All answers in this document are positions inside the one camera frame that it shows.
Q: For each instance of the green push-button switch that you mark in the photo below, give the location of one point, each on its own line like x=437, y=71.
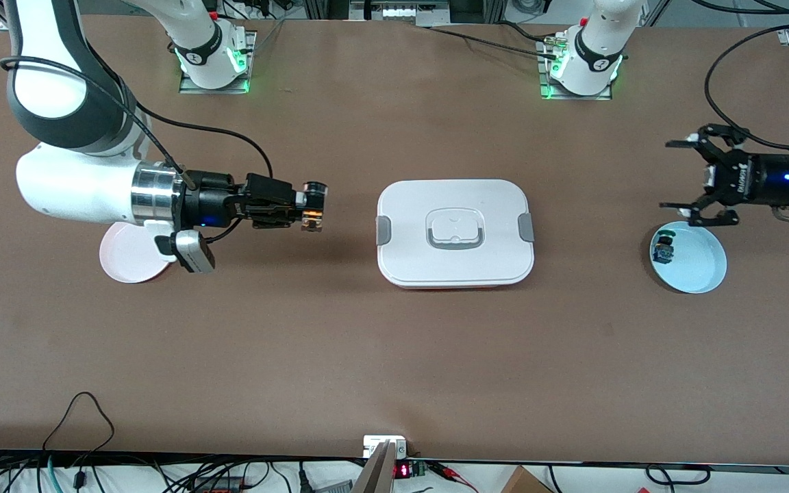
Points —
x=664, y=252

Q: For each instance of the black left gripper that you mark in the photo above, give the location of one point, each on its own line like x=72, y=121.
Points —
x=759, y=179

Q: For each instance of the aluminium profile bar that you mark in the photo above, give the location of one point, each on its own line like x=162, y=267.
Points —
x=375, y=472

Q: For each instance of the red digit display board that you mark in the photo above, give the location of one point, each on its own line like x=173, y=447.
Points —
x=403, y=470

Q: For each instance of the light blue round plate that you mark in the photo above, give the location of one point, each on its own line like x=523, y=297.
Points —
x=696, y=263

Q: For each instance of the white lidded plastic container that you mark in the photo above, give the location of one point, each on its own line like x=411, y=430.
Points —
x=456, y=205

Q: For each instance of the brown cardboard piece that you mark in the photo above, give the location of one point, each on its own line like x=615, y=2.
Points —
x=524, y=483

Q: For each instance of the orange push-button switch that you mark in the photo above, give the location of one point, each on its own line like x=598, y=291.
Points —
x=312, y=219

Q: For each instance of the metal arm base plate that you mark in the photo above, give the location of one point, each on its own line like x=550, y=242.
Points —
x=251, y=61
x=544, y=68

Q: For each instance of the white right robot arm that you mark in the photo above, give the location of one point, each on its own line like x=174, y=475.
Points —
x=59, y=185

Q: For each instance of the white power strip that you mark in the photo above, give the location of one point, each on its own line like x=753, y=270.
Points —
x=401, y=11

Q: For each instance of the white socket box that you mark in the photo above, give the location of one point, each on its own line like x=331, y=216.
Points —
x=375, y=443

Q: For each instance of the black power adapter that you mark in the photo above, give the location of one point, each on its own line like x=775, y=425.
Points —
x=79, y=478

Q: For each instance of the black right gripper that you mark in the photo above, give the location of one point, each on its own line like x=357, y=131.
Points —
x=208, y=200

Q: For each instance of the pink round plate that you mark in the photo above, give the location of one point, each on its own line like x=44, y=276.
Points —
x=127, y=263

